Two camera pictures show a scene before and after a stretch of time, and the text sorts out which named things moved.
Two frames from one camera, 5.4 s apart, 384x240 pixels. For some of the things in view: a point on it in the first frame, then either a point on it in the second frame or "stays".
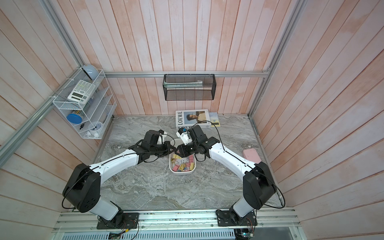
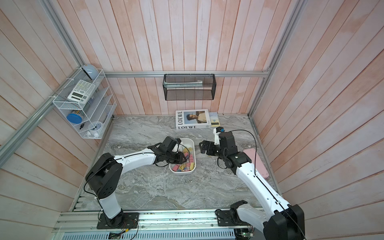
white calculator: (81, 92) stays
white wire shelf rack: (87, 103) stays
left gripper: (167, 146) -> (180, 158)
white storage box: (180, 165) stays
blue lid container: (74, 118) stays
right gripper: (183, 149) -> (211, 145)
